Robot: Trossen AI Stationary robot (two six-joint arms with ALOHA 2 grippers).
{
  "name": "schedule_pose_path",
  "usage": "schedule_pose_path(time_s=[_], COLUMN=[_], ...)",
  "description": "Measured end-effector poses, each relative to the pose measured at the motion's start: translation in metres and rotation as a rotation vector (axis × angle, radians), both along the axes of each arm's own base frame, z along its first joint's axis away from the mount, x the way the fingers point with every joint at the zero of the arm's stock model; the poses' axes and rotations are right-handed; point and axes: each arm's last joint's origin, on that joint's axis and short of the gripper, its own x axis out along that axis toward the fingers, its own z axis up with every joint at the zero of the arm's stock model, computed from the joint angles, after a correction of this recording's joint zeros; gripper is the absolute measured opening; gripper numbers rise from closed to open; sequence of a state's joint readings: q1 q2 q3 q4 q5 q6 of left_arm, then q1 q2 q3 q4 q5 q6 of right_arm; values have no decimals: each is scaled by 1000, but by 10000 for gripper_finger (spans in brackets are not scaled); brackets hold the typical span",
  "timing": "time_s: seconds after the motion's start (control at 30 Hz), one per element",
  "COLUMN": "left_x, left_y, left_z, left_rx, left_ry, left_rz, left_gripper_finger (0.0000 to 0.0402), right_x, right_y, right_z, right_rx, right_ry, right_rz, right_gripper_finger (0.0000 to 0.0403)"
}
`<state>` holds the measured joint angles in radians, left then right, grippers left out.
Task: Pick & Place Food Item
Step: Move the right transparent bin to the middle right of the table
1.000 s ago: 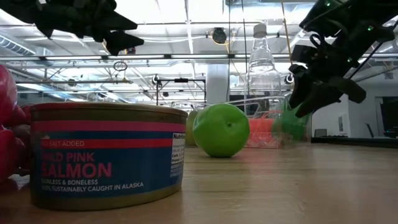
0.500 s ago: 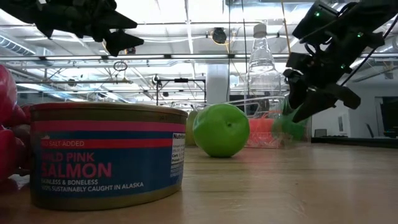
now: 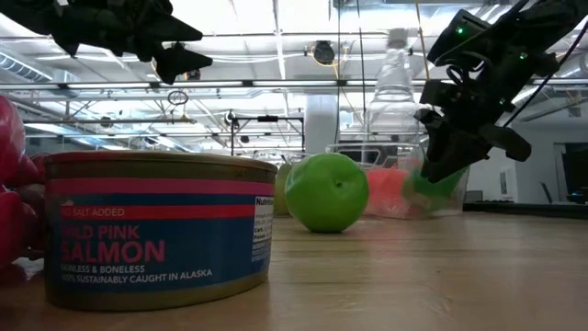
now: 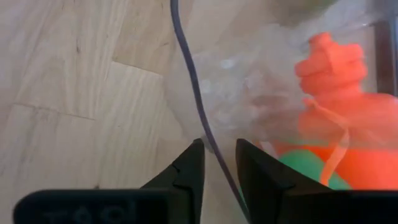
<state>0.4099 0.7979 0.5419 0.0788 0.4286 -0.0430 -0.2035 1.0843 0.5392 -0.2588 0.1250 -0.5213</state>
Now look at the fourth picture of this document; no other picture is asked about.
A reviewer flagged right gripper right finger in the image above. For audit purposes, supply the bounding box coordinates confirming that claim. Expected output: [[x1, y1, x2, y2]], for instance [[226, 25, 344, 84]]
[[235, 138, 398, 224]]

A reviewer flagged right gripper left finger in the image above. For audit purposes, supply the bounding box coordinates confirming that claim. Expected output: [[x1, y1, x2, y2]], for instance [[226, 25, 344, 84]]
[[12, 138, 206, 224]]

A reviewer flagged green plastic bottle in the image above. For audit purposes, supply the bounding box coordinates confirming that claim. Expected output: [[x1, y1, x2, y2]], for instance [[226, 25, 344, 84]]
[[277, 148, 352, 191]]

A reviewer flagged orange plastic bottle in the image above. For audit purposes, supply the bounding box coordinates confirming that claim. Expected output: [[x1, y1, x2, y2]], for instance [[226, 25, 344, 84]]
[[272, 30, 398, 191]]

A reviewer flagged clear plastic bin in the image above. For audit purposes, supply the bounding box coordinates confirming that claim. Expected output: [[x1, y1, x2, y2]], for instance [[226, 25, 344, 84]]
[[161, 0, 398, 191]]

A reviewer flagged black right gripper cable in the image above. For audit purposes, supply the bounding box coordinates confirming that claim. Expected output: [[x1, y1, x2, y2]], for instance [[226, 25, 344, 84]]
[[169, 0, 251, 222]]

